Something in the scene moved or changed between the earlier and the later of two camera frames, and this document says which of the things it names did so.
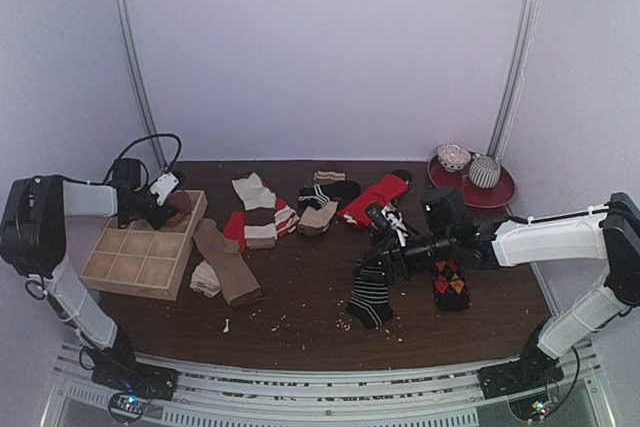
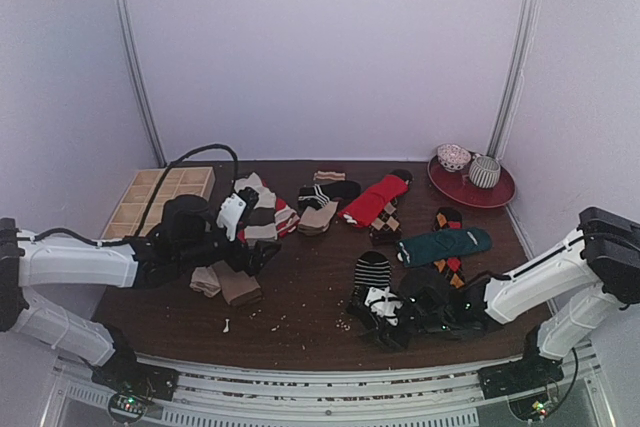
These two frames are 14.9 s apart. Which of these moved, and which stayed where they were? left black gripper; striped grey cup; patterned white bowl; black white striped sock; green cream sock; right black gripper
Moved: right black gripper; left black gripper
Stayed: black white striped sock; green cream sock; striped grey cup; patterned white bowl
